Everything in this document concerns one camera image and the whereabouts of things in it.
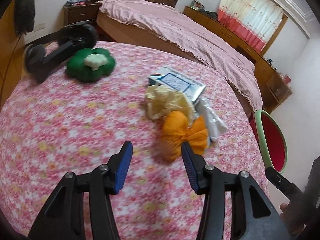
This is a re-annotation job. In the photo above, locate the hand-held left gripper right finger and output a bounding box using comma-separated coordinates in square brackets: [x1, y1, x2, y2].
[181, 141, 288, 240]

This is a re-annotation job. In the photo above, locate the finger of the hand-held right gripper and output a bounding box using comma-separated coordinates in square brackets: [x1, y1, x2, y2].
[265, 167, 304, 205]

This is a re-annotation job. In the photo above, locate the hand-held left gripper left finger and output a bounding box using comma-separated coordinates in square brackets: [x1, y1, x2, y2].
[27, 141, 134, 240]

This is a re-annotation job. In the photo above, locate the red bucket with green rim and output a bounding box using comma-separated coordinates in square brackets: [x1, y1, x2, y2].
[250, 109, 287, 175]

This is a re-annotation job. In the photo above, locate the orange cloth bag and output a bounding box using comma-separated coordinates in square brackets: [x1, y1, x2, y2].
[159, 111, 209, 162]

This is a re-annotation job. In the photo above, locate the white plastic bag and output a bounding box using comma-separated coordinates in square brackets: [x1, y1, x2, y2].
[196, 97, 228, 143]

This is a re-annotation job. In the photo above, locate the cream wrapper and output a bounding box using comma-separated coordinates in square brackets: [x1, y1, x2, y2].
[145, 85, 195, 120]

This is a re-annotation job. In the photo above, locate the white and blue medicine box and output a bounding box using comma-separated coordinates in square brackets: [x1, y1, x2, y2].
[149, 66, 207, 105]

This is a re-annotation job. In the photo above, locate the person's right hand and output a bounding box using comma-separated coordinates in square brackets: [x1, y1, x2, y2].
[279, 203, 309, 236]

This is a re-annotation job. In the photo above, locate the pink floral tablecloth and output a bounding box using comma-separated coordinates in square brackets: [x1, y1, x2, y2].
[0, 40, 270, 240]

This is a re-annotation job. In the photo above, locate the long wooden cabinet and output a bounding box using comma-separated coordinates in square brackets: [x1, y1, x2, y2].
[183, 5, 293, 113]

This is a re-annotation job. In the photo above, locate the green flower plush toy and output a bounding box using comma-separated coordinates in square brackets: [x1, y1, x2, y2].
[66, 47, 116, 82]

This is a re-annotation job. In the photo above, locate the pink checked bedspread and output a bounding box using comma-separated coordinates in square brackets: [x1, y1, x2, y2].
[99, 0, 263, 113]

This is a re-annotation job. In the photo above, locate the dark clothes pile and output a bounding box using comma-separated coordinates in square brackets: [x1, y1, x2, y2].
[200, 9, 218, 18]

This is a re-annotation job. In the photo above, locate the dark wooden nightstand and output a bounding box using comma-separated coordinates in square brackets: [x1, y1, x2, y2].
[62, 4, 102, 34]

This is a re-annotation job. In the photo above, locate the light wooden wardrobe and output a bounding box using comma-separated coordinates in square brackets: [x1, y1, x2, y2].
[0, 0, 28, 105]

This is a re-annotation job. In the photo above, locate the white and red curtain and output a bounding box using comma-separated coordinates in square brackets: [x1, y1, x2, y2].
[217, 0, 288, 54]

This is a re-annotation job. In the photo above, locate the folded patterned cloth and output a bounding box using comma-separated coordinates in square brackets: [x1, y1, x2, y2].
[65, 0, 88, 7]

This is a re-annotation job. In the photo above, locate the black jacket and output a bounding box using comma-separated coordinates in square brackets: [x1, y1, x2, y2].
[14, 0, 39, 34]

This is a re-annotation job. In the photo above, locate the black suction cup mount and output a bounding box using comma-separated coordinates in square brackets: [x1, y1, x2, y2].
[24, 22, 98, 84]

